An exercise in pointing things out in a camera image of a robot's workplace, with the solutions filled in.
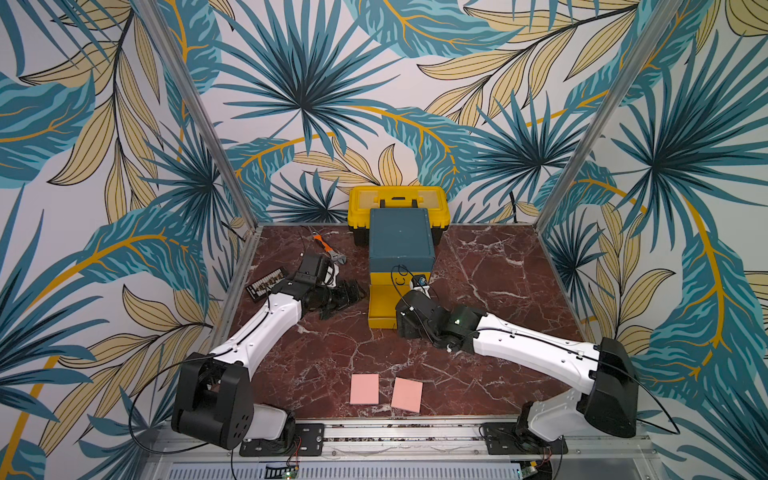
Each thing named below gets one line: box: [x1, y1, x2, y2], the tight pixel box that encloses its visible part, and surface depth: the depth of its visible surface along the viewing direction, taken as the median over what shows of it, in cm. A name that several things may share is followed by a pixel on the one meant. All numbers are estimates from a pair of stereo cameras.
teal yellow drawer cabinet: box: [368, 208, 436, 329], surface depth 87 cm
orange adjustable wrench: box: [312, 231, 347, 264], surface depth 112 cm
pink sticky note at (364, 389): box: [350, 374, 380, 405], surface depth 83 cm
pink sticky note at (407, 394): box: [391, 377, 423, 413], surface depth 82 cm
